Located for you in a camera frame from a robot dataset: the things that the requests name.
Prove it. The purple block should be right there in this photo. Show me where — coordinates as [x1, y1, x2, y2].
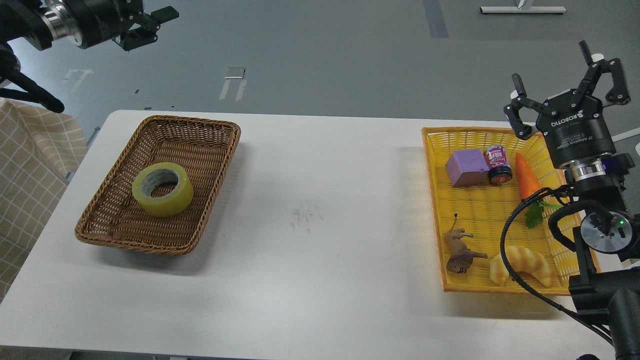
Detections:
[445, 148, 490, 188]

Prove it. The beige checked cloth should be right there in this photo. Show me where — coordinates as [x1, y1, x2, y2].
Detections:
[0, 99, 88, 298]

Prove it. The small pink can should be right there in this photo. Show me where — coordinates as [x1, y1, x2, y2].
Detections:
[484, 145, 513, 186]

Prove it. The orange toy carrot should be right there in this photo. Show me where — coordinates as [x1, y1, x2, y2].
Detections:
[515, 152, 562, 229]

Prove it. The white bar stand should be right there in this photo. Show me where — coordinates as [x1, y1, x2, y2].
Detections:
[478, 0, 567, 15]

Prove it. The brown toy lion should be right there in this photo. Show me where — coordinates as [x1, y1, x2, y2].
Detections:
[444, 213, 489, 274]

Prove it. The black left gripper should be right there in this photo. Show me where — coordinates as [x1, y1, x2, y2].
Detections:
[67, 0, 179, 51]

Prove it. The brown wicker basket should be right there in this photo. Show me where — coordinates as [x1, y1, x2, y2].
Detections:
[74, 115, 242, 256]

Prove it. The yellow tape roll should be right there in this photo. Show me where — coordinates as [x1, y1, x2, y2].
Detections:
[131, 162, 194, 218]

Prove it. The toy croissant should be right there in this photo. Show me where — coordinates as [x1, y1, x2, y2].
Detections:
[489, 245, 558, 289]

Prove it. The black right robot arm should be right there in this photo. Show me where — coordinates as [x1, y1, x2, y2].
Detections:
[499, 41, 640, 360]

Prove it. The yellow plastic basket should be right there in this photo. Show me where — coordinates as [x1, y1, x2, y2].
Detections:
[422, 126, 579, 296]

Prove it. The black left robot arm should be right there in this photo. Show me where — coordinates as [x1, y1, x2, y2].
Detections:
[0, 0, 179, 114]

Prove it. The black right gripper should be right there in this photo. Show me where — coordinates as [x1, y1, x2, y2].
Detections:
[503, 40, 629, 169]

